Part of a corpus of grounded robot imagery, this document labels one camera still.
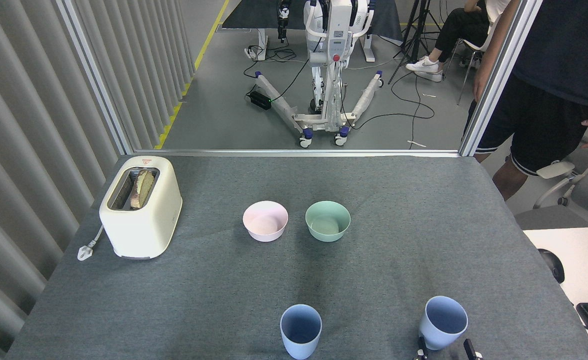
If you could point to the white strip on floor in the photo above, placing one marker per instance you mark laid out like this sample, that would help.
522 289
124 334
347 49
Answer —
416 144

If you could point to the person's right forearm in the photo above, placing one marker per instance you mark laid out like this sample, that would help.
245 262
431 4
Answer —
491 45

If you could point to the toasted bread slice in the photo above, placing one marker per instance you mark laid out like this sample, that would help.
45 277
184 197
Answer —
143 189

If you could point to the white stand on wheels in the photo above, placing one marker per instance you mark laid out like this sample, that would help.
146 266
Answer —
336 30

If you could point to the black tripod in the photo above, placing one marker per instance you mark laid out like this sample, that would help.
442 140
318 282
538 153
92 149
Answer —
414 30

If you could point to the black background robot arm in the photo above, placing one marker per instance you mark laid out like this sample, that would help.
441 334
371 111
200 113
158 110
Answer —
283 15

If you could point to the silver frame rail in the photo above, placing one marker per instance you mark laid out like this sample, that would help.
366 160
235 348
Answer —
299 153

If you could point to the black power strip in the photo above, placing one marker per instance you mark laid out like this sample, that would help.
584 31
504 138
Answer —
260 100

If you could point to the white toaster power plug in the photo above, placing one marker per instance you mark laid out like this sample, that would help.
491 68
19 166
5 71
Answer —
85 251

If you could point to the cream two-slot toaster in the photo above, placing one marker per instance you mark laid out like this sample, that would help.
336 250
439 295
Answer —
144 230

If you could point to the silver frame post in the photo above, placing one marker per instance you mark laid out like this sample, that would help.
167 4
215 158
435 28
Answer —
501 75
97 75

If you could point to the white power strip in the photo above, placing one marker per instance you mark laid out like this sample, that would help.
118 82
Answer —
251 52

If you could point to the standing person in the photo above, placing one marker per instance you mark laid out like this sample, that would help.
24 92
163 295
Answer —
564 50

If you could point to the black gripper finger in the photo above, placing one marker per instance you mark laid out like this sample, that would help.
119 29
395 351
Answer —
422 347
469 349

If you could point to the white desk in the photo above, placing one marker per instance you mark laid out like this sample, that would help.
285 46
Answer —
584 255

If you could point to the green bowl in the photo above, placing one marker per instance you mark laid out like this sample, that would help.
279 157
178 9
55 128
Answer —
327 226

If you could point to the black computer mouse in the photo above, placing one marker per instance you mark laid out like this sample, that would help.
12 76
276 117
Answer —
554 265

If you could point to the dark background table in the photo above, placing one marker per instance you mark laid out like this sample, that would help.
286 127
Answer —
249 15

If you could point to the blue cup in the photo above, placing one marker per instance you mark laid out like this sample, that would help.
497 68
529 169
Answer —
434 330
301 347

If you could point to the pink bowl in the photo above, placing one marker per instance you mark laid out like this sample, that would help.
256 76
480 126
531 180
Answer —
265 226

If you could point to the person's right hand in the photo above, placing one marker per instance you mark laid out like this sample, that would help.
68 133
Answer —
480 87

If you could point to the white chair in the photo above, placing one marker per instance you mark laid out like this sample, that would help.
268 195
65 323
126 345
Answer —
476 46

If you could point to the seated person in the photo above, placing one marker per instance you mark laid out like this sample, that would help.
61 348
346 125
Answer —
454 25

